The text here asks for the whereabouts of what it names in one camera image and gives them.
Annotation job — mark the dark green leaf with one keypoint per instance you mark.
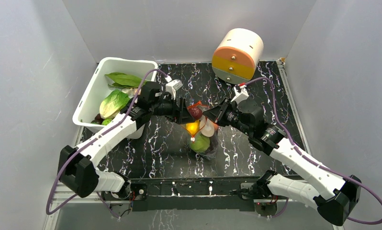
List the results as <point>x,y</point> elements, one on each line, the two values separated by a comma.
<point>124,81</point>

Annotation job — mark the green lettuce leaf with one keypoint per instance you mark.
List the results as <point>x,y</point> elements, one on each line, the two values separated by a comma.
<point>112,104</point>

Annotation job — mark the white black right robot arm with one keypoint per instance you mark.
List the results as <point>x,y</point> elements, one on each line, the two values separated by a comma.
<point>332,196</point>

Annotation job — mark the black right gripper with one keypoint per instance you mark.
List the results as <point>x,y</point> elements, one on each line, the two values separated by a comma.
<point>221,111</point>

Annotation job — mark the green cabbage ball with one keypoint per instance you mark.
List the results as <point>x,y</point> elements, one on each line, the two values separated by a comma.
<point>199,143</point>

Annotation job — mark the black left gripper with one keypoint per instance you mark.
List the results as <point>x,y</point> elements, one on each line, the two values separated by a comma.
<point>179,113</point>

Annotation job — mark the white plastic bin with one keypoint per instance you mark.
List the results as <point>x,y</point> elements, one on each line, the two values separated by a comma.
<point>98,87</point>

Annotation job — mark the round pastel drawer cabinet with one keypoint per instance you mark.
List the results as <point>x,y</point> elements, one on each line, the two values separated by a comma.
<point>236,58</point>

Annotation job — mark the small green sprout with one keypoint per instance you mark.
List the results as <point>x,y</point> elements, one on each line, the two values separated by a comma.
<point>106,122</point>

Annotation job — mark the yellow lemon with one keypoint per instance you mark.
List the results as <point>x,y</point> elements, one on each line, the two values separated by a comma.
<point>193,128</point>

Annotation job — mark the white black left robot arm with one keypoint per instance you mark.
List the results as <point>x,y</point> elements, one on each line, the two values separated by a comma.
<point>77,165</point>

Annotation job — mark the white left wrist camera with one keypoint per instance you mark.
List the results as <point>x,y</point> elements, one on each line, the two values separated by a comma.
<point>172,87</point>

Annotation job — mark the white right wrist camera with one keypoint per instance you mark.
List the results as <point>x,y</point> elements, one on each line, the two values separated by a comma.
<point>240,93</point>

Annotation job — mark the clear zip top bag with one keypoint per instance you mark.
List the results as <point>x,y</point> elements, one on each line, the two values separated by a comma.
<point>210,153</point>

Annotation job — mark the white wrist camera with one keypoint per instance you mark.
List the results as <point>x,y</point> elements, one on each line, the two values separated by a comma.
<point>172,87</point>
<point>240,93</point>

